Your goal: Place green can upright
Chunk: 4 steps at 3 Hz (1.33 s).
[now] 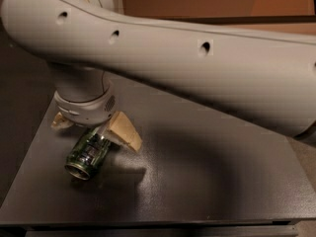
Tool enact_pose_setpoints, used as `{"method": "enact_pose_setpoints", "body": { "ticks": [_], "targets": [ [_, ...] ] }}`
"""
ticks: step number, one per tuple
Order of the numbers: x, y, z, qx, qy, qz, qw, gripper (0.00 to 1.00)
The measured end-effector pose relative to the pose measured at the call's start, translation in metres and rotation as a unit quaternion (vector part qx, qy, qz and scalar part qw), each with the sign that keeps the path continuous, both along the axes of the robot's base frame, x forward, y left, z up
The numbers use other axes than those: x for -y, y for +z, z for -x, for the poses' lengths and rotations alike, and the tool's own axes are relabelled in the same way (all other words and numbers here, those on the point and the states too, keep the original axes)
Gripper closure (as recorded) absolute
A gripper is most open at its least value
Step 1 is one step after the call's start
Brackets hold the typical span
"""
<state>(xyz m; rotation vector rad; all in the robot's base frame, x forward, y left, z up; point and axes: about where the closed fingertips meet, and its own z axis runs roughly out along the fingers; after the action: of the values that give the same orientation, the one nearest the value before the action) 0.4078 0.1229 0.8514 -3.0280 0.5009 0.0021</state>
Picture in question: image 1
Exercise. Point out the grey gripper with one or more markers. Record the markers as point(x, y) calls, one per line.
point(86, 112)

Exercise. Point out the green metal can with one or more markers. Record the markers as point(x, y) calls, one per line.
point(88, 155)

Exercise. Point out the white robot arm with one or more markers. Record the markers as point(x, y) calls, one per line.
point(265, 78)

